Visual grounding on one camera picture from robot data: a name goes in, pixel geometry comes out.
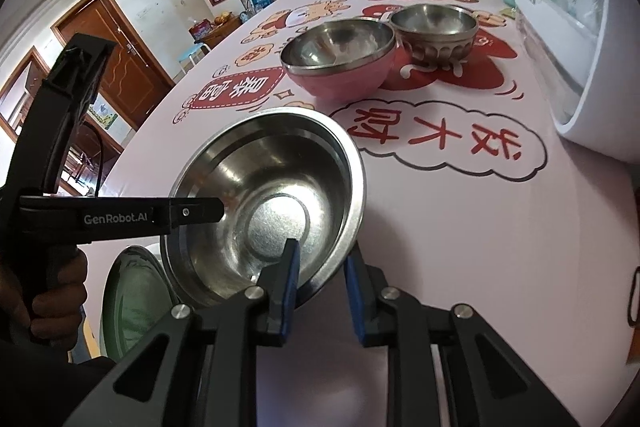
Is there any pink steel bowl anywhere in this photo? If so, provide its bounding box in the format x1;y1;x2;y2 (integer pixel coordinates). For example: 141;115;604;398
280;19;398;100

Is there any printed pink tablecloth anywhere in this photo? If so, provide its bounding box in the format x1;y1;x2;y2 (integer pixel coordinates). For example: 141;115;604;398
100;0;640;427

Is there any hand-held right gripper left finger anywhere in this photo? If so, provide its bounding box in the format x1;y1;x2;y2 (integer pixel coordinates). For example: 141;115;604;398
65;239;302;427

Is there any white countertop appliance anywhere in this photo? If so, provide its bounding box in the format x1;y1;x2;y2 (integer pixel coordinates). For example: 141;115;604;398
512;0;640;168

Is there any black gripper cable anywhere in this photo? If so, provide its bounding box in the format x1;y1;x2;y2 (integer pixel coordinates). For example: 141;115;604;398
82;122;107;198

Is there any small blue stool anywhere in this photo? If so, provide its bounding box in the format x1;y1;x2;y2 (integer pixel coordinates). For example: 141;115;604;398
180;42;211;68

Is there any brown patterned steel bowl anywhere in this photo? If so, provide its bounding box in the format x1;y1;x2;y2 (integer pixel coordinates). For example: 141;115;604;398
389;4;479;62

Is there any green plate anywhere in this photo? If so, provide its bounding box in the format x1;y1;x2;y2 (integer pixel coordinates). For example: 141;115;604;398
102;246;178;358

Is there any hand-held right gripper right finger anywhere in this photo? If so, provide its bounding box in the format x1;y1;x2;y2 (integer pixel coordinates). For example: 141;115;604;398
344;253;576;427

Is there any wooden door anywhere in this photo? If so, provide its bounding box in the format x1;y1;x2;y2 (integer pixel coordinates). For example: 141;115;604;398
52;0;176;132

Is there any wooden side cabinet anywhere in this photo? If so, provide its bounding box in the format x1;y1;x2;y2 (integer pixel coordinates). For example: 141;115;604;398
192;17;242;48

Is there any person's left hand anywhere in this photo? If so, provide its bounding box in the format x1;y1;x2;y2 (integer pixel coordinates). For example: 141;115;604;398
0;251;90;347

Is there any person's left forearm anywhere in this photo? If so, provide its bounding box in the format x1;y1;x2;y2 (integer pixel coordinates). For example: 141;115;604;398
0;337;116;427

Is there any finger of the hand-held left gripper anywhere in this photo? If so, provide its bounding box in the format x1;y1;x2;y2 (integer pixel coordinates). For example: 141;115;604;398
167;197;225;231

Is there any large steel bowl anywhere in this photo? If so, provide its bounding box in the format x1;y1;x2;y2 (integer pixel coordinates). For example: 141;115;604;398
160;108;367;308

